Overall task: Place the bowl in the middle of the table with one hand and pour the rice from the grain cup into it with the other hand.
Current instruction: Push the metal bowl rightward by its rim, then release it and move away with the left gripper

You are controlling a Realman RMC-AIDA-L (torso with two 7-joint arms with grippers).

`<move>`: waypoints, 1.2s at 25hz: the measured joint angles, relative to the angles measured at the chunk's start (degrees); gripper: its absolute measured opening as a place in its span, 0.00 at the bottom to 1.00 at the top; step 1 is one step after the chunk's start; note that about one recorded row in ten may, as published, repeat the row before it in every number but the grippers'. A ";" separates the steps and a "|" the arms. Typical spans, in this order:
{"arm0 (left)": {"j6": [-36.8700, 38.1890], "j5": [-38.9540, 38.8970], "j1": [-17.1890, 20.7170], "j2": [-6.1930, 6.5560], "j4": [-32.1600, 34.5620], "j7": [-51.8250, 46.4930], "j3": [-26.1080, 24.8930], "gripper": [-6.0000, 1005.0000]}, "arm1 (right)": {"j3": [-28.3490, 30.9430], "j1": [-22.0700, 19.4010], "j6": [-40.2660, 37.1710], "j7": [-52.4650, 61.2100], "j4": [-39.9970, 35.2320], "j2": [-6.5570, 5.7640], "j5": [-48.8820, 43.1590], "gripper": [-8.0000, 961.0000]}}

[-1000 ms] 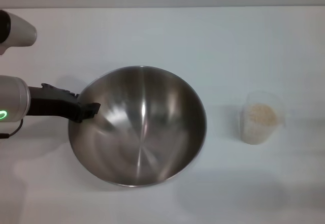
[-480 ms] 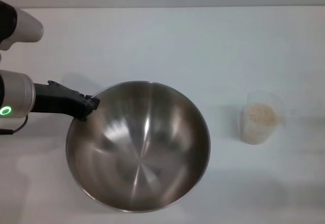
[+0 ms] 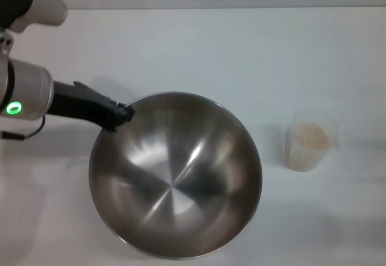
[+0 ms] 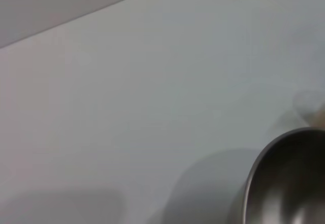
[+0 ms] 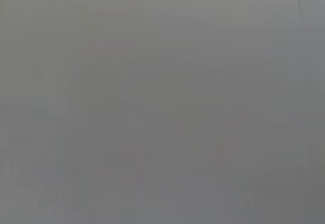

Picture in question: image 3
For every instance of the white uncooked rice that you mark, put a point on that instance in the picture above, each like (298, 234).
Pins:
(310, 136)

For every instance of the clear plastic measuring cup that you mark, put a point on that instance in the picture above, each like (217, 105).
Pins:
(313, 162)

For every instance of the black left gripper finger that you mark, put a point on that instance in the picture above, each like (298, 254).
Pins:
(120, 113)
(111, 125)

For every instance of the stainless steel mixing bowl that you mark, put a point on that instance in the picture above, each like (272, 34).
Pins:
(181, 193)

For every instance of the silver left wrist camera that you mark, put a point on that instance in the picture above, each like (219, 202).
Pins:
(6, 44)

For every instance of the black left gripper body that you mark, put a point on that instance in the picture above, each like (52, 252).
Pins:
(72, 106)

